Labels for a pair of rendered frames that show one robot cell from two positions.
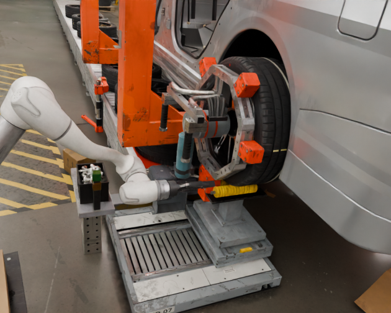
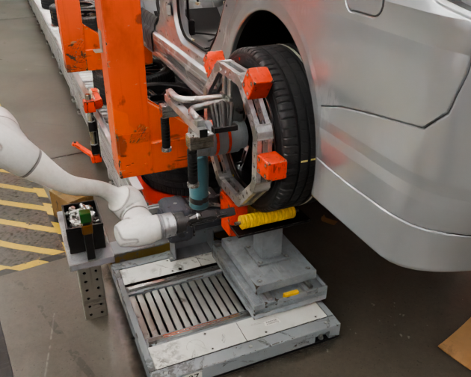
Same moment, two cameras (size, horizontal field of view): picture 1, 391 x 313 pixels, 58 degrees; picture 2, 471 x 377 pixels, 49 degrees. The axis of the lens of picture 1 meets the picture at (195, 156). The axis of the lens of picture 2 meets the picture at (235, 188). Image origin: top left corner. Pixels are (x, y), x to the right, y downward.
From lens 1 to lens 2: 0.30 m
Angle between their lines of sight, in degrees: 2
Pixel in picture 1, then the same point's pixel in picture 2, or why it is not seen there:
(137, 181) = (134, 217)
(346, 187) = (378, 195)
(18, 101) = not seen: outside the picture
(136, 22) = (117, 18)
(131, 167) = (126, 200)
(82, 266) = (85, 333)
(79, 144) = (54, 178)
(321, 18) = not seen: outside the picture
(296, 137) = (322, 141)
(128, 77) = (116, 88)
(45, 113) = (8, 146)
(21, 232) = (4, 300)
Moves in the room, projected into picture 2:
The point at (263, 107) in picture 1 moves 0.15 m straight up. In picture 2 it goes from (280, 108) to (282, 65)
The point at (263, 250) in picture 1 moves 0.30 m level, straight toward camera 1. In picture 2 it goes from (315, 292) to (300, 339)
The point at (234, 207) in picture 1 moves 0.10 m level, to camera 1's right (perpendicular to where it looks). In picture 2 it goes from (271, 240) to (294, 241)
